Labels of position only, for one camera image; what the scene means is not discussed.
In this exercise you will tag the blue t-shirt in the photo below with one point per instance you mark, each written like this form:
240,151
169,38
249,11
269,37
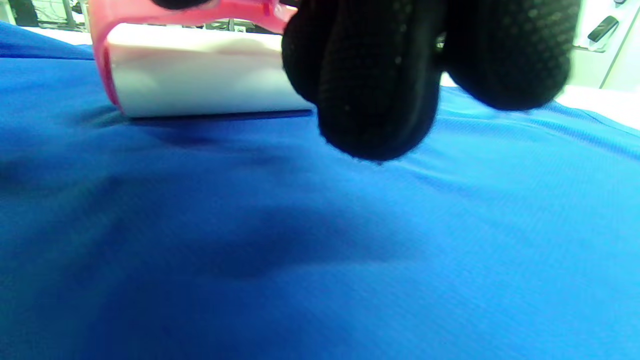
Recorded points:
300,240

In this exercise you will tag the pink lint roller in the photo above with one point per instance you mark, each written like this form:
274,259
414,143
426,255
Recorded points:
200,70

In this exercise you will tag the person's right hand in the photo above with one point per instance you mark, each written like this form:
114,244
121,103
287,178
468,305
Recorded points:
375,75

